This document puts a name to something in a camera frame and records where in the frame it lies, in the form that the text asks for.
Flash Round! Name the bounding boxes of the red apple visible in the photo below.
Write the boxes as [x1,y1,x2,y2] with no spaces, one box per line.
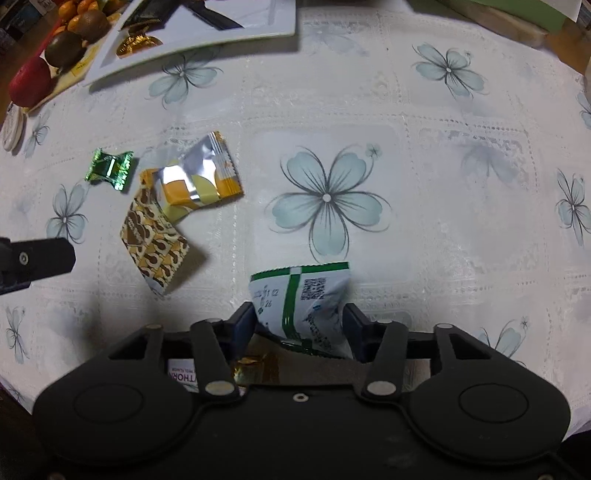
[8,57,52,105]

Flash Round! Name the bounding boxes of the silver yellow snack packet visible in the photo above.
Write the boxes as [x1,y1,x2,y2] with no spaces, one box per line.
[140,131,244,223]

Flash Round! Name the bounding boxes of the gold foil candy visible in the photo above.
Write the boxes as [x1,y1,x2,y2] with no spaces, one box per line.
[232,353,281,385]

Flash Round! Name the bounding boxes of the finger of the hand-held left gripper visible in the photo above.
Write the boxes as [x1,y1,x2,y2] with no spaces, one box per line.
[0,237,77,297]

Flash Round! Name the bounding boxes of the dark chocolate packets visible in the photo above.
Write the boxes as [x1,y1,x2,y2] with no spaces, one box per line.
[121,0,180,29]

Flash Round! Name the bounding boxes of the white floral lace tablecloth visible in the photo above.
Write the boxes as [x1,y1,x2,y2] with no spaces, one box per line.
[0,0,591,437]

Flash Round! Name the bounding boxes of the white rectangular plate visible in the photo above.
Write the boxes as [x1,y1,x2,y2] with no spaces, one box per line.
[86,0,297,88]

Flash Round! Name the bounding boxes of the brown patterned snack packet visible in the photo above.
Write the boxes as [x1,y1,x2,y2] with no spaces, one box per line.
[119,186,191,296]

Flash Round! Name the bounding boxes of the white pink-lettered snack packet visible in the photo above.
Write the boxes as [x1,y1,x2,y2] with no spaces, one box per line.
[166,359,205,394]

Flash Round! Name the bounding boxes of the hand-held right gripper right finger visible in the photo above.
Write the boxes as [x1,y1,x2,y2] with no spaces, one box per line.
[344,302,496,399]

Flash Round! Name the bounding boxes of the black knife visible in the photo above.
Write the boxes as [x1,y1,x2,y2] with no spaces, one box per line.
[181,0,246,31]

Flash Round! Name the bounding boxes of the white remote control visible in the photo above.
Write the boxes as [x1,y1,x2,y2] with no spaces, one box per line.
[0,102,25,153]

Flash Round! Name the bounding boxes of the green foil candy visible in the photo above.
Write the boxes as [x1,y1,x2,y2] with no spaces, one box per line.
[85,148,135,191]

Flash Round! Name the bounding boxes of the gold wrapped chocolate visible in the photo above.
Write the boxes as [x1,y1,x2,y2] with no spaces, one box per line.
[115,32,164,59]

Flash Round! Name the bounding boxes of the green white snack packet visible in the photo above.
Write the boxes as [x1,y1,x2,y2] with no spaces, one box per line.
[249,261,352,359]

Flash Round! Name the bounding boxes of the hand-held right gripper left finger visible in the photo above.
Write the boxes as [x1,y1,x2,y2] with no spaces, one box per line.
[107,301,258,399]

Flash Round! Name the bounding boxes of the pile of small oranges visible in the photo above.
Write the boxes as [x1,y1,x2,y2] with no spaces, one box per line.
[57,0,127,18]

